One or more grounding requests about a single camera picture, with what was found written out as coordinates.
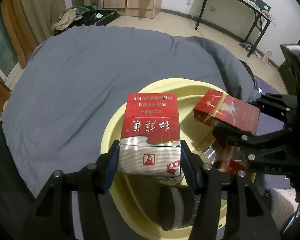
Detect black white foam roll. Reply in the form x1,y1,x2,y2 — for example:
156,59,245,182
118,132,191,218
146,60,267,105
158,186,201,231

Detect dark red cigarette pack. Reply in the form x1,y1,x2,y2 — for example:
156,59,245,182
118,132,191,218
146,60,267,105
193,89,260,135

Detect red white cigarette pack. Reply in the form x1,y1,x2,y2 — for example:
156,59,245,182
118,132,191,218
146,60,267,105
117,93,183,178

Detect black folding table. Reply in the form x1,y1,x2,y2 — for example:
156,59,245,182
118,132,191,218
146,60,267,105
195,0,273,57

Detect yellow plastic basin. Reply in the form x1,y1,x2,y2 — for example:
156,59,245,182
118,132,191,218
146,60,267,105
99,77,256,240

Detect grey bed sheet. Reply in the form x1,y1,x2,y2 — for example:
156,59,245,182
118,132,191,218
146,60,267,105
2,26,259,196

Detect pile of clothes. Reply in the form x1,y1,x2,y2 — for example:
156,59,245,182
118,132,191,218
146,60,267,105
54,4,119,36

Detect beige curtain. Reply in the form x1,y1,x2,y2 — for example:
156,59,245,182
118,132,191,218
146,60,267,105
0,0,65,68

